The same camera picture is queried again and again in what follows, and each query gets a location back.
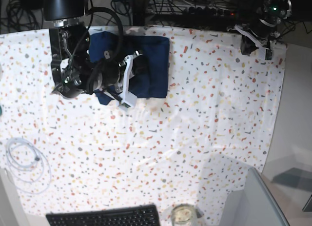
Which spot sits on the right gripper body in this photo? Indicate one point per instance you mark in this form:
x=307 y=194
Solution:
x=91 y=73

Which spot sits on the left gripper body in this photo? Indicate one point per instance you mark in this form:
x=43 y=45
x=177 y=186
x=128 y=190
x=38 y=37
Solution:
x=262 y=28

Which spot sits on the blue t-shirt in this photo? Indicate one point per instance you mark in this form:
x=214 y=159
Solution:
x=152 y=83

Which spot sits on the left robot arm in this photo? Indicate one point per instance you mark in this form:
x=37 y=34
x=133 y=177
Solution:
x=267 y=15

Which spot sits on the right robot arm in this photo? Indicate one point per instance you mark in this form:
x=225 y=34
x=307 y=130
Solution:
x=72 y=70

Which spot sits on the black power strip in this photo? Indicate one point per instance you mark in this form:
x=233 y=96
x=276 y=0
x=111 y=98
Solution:
x=168 y=7

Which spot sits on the terrazzo patterned tablecloth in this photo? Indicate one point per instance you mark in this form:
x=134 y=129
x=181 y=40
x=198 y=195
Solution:
x=195 y=146

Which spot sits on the black keyboard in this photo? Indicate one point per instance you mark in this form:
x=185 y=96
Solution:
x=146 y=215

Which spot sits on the glass jar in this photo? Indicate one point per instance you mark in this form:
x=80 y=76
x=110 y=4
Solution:
x=184 y=215

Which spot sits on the grey monitor edge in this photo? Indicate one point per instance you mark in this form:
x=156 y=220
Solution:
x=254 y=205

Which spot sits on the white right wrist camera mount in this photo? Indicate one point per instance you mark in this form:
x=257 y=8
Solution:
x=126 y=84

